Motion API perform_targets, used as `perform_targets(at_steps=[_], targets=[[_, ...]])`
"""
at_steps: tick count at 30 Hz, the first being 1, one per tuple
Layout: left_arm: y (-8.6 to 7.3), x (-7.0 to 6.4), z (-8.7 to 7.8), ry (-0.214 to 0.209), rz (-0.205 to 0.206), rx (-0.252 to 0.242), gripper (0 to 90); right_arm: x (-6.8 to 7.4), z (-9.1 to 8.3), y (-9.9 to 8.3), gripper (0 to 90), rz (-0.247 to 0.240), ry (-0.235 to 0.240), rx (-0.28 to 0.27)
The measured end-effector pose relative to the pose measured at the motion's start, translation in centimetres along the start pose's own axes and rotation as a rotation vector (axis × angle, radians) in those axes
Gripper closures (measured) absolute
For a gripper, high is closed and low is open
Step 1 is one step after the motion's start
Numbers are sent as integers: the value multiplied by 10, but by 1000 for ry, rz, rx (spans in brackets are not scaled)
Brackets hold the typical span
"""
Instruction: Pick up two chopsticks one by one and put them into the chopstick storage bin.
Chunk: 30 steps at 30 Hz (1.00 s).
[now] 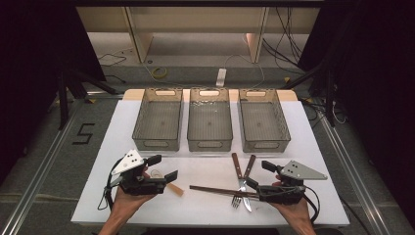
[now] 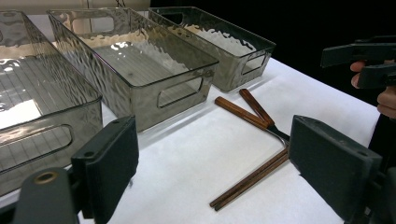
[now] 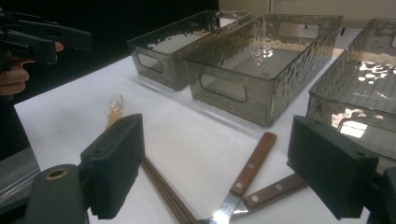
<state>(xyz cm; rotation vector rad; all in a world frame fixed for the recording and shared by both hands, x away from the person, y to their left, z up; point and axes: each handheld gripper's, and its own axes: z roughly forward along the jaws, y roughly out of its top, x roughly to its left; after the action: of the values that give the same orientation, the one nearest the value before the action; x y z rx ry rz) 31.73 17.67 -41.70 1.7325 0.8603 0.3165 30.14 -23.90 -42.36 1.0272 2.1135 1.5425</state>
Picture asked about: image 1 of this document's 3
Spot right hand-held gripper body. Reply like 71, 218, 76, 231
255, 160, 329, 207

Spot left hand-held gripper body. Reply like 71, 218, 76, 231
105, 149, 167, 197

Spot wooden-handled steel fork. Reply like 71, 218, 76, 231
230, 154, 257, 210

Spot wooden-handled steel knife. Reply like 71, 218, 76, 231
230, 152, 254, 213

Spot dark brown wooden chopstick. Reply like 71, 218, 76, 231
189, 186, 261, 200
189, 184, 261, 197

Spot smoky clear plastic bin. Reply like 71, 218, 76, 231
186, 86, 234, 153
238, 87, 292, 154
131, 87, 184, 152

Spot person's left hand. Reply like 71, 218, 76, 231
112, 165, 158, 218

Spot person's right hand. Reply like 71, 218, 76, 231
268, 180, 312, 228

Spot person's dark clothing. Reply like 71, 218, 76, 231
140, 227, 346, 235

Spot black metal stand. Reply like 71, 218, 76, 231
280, 62, 338, 128
56, 65, 121, 131

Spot yellow tape roll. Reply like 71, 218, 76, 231
152, 67, 169, 79

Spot white remote on floor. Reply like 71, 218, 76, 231
215, 68, 227, 88

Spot black curtain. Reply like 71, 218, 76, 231
297, 0, 415, 216
0, 0, 108, 185

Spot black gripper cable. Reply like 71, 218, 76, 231
301, 184, 322, 225
97, 158, 123, 212

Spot aluminium floor rail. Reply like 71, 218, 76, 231
317, 112, 394, 235
0, 97, 86, 235

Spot thin white cable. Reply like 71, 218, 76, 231
224, 53, 266, 90

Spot thin black floor cable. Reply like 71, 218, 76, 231
97, 53, 127, 69

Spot light wooden table frame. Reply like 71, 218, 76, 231
75, 6, 321, 65

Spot black cable bundle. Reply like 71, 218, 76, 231
261, 6, 305, 71

